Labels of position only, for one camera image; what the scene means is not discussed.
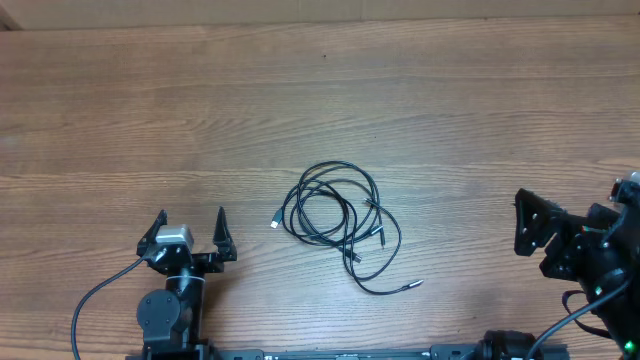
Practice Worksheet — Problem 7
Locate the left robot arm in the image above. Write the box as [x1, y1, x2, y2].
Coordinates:
[136, 208, 237, 360]

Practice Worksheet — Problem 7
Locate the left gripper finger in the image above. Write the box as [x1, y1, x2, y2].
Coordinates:
[136, 209, 168, 256]
[212, 207, 237, 262]

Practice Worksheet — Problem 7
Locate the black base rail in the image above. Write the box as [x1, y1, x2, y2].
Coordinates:
[124, 343, 571, 360]

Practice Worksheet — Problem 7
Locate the black short cable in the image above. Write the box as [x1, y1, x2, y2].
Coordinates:
[342, 197, 425, 296]

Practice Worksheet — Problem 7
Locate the black thin charging cable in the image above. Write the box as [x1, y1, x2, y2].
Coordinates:
[297, 160, 387, 249]

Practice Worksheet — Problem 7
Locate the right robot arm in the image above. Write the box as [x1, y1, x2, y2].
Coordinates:
[475, 179, 639, 359]

